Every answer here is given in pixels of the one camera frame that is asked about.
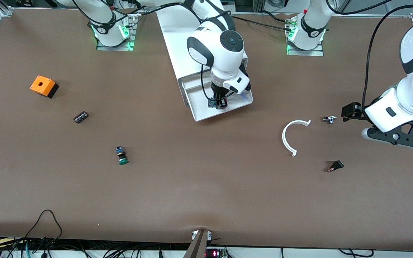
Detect black cable on table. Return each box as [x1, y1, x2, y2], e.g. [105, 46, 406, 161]
[232, 14, 293, 31]

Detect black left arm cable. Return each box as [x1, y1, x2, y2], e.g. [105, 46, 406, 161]
[362, 4, 413, 106]

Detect white drawer cabinet housing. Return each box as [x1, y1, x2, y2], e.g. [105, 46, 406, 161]
[156, 7, 249, 108]

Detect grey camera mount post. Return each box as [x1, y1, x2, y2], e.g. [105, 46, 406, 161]
[183, 229, 212, 258]

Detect black right camera bracket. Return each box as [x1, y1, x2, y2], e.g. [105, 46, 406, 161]
[242, 64, 252, 92]

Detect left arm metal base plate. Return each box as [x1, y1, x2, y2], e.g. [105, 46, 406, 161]
[287, 21, 324, 57]

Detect black left camera bracket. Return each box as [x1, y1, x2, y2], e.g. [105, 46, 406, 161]
[367, 120, 413, 148]

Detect orange and black button box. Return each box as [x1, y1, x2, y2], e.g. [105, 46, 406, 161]
[30, 75, 60, 99]

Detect black camera bracket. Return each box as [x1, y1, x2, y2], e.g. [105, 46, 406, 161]
[367, 120, 413, 148]
[242, 64, 252, 92]

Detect white curved plastic arc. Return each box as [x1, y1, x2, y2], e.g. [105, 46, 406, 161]
[282, 120, 312, 157]

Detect small red display device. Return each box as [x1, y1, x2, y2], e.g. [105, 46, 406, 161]
[205, 247, 227, 258]

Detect white plastic drawer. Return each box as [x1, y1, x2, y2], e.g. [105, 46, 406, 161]
[187, 72, 254, 122]
[181, 72, 214, 91]

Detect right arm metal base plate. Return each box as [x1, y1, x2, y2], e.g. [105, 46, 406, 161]
[96, 13, 137, 51]

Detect green push button switch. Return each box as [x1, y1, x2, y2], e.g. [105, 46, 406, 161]
[115, 145, 129, 166]

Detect small black rocker switch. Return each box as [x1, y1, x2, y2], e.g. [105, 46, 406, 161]
[327, 160, 345, 173]

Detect thin black looped cable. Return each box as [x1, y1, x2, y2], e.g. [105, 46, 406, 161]
[24, 209, 63, 248]

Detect aluminium back edge rail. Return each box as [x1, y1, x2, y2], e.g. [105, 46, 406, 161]
[328, 13, 413, 24]

